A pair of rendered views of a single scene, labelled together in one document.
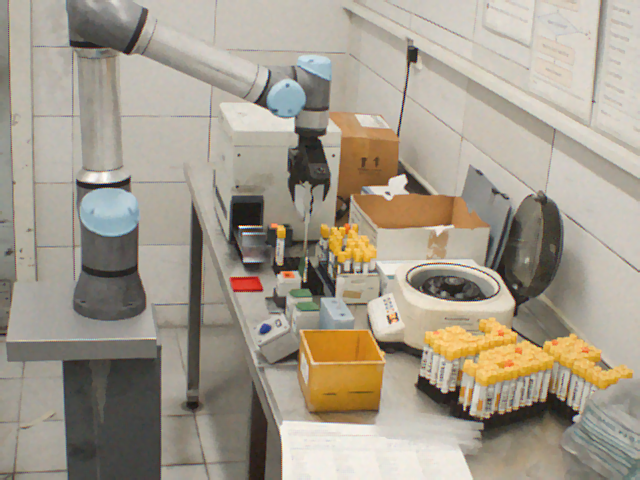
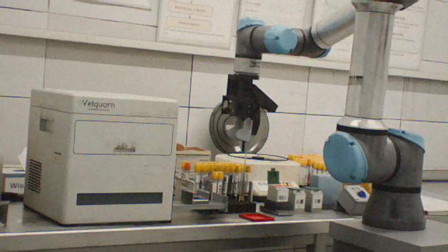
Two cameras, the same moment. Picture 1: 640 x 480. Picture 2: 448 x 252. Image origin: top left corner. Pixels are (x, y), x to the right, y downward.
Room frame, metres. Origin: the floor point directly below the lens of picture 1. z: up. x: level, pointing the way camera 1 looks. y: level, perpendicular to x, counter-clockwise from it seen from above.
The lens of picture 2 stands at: (2.74, 2.00, 1.22)
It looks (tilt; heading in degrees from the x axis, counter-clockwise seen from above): 3 degrees down; 252
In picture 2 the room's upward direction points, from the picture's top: 5 degrees clockwise
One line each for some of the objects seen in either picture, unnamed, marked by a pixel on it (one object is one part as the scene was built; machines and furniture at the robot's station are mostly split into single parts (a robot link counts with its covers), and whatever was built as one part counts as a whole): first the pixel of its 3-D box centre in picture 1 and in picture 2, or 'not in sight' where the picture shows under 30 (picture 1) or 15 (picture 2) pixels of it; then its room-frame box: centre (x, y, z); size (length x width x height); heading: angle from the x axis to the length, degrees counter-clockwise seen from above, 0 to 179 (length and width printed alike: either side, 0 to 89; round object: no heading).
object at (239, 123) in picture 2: (313, 198); (236, 134); (2.06, 0.04, 1.09); 0.06 x 0.03 x 0.09; 16
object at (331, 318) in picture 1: (335, 331); (325, 191); (1.74, -0.03, 0.92); 0.10 x 0.07 x 0.10; 17
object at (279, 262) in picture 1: (298, 258); (225, 190); (2.09, 0.07, 0.93); 0.17 x 0.09 x 0.11; 16
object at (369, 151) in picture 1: (351, 152); not in sight; (2.90, -0.04, 0.97); 0.31 x 0.23 x 0.18; 9
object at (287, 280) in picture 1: (288, 288); (277, 196); (1.94, 0.08, 0.92); 0.05 x 0.04 x 0.06; 104
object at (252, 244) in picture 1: (250, 236); (187, 200); (2.23, 0.19, 0.92); 0.21 x 0.07 x 0.05; 15
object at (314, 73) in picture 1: (312, 82); (250, 38); (2.05, 0.07, 1.35); 0.09 x 0.08 x 0.11; 108
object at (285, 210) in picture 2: (287, 299); (276, 206); (1.94, 0.08, 0.89); 0.09 x 0.05 x 0.04; 104
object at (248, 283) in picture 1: (246, 284); (256, 217); (2.03, 0.18, 0.88); 0.07 x 0.07 x 0.01; 15
